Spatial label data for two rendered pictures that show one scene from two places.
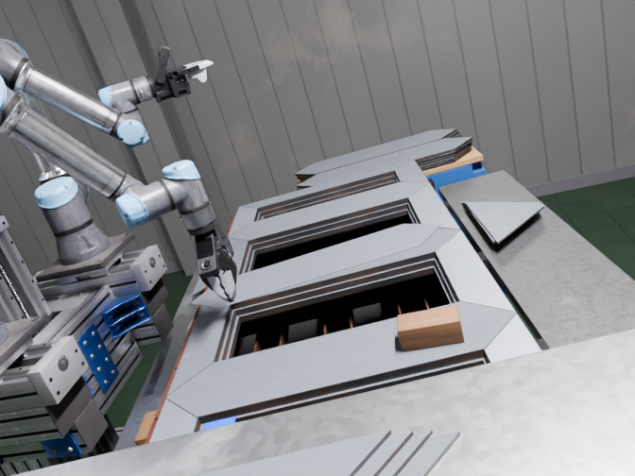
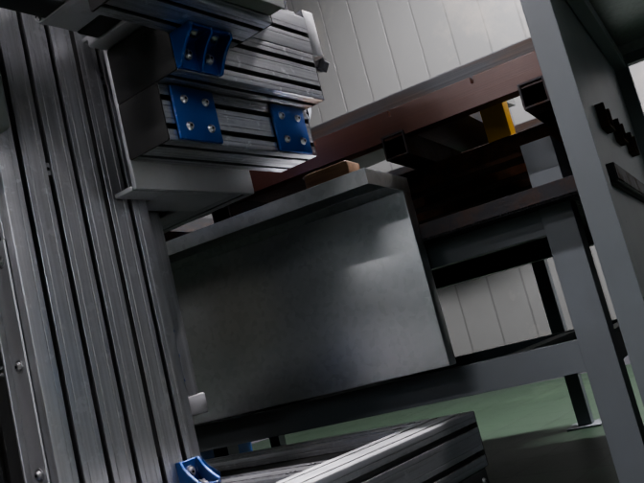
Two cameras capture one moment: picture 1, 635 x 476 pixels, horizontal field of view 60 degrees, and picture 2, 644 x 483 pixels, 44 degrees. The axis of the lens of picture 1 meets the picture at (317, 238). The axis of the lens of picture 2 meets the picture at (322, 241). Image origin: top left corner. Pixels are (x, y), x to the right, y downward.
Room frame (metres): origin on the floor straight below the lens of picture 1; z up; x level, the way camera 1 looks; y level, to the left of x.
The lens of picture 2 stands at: (0.63, 1.97, 0.36)
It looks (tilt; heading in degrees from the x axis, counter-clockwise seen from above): 9 degrees up; 291
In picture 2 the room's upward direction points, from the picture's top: 14 degrees counter-clockwise
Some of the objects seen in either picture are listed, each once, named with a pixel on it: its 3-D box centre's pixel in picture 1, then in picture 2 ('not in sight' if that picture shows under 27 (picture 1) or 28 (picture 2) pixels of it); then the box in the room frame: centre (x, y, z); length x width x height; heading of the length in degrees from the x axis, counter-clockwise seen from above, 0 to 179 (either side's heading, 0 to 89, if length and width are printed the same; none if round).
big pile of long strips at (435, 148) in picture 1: (380, 162); not in sight; (2.39, -0.37, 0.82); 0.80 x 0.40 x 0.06; 84
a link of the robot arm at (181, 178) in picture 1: (184, 186); not in sight; (1.27, 0.26, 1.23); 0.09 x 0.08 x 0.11; 114
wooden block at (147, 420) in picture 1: (155, 431); (333, 181); (1.13, 0.52, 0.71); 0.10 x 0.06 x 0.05; 175
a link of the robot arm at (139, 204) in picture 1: (143, 203); not in sight; (1.24, 0.35, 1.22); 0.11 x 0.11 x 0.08; 24
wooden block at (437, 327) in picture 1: (429, 328); not in sight; (0.92, -0.16, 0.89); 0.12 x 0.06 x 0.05; 76
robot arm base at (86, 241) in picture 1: (78, 238); not in sight; (1.64, 0.69, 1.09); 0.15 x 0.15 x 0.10
